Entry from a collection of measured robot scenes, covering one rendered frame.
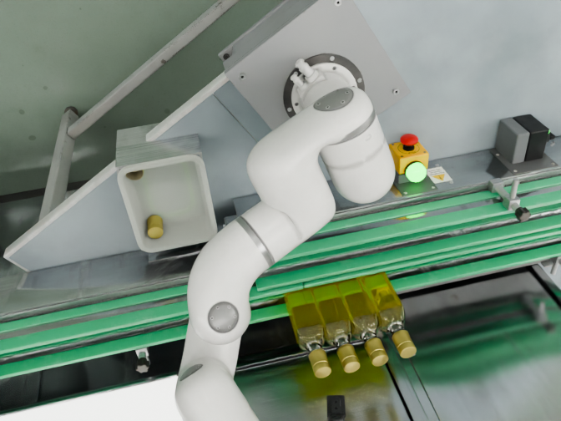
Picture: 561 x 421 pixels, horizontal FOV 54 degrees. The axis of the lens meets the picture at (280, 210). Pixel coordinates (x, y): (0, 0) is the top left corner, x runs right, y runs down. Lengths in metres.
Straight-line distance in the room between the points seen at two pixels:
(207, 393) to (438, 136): 0.85
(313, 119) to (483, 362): 0.80
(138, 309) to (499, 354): 0.81
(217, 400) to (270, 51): 0.60
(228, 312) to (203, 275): 0.06
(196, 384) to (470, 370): 0.74
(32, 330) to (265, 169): 0.73
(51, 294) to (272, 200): 0.70
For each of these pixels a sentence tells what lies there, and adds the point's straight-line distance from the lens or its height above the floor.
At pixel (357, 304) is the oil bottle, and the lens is 1.19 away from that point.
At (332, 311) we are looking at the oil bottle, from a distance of 1.17.
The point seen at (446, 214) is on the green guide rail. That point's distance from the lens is 1.25.
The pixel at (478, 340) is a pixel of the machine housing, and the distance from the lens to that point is 1.40.
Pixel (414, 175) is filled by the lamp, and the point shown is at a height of 0.85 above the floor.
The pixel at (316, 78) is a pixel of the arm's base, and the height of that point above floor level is 0.90.
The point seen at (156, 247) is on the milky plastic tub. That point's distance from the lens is 1.24.
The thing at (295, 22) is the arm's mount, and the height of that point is 0.86.
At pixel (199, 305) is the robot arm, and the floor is 1.29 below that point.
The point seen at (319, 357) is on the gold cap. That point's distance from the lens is 1.11.
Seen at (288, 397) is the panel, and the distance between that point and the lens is 1.24.
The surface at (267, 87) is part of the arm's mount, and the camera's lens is 1.04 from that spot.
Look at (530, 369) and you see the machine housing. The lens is 1.38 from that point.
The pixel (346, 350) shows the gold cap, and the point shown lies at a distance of 1.12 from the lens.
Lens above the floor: 1.79
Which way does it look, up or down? 52 degrees down
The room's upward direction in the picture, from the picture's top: 160 degrees clockwise
